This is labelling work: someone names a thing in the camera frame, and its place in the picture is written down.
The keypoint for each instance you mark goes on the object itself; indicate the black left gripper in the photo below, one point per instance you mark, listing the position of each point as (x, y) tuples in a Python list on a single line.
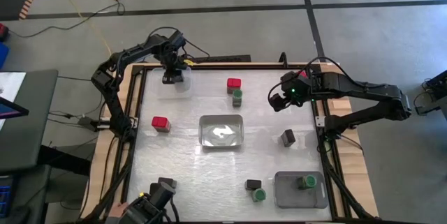
[(173, 56)]

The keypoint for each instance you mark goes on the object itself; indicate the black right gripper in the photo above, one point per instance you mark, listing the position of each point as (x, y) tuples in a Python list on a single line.
[(297, 86)]

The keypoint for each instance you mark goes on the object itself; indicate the green-lid spice jar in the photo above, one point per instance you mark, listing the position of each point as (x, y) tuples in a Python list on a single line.
[(237, 94), (309, 181), (259, 194)]

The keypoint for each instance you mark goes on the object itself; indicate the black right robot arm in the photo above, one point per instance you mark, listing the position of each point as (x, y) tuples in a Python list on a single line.
[(349, 86)]

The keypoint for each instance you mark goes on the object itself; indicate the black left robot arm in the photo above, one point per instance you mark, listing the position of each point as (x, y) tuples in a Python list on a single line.
[(111, 105)]

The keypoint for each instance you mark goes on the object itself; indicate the clear plastic bin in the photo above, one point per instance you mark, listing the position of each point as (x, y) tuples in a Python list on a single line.
[(174, 91)]

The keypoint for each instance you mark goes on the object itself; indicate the white plastic bin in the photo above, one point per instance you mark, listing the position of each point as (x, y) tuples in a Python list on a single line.
[(220, 131)]

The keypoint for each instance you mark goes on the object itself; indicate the grey translucent plastic bin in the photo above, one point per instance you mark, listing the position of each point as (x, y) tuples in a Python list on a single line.
[(290, 196)]

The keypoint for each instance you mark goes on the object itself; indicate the white glossy table mat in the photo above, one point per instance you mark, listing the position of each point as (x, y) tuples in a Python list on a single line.
[(209, 182)]

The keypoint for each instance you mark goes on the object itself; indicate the person's hand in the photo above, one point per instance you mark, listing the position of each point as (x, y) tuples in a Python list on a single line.
[(117, 210)]

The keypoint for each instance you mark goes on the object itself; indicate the grey side table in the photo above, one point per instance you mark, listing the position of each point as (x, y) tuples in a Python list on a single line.
[(31, 130)]

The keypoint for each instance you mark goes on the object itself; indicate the white paper sheet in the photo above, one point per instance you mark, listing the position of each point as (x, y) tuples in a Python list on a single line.
[(12, 84)]

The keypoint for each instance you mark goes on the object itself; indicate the dark tablet screen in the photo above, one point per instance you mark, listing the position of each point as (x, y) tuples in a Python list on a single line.
[(8, 109)]

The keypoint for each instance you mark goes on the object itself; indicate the blue floor object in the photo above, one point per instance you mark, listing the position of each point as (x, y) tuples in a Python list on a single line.
[(3, 54)]

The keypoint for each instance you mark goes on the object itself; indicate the red floor object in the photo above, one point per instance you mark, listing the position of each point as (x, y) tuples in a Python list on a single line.
[(3, 32)]

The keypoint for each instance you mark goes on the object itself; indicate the small screen panel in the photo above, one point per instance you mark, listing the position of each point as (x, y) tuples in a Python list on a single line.
[(4, 199)]

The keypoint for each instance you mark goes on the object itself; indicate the black clamp post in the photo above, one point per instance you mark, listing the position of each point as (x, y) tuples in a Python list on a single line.
[(283, 60)]

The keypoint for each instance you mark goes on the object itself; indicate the silver metal bracket plate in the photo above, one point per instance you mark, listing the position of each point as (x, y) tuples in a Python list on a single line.
[(320, 121)]

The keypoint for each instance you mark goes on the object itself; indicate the black aluminium table frame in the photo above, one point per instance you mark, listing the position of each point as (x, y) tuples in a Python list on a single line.
[(244, 66)]

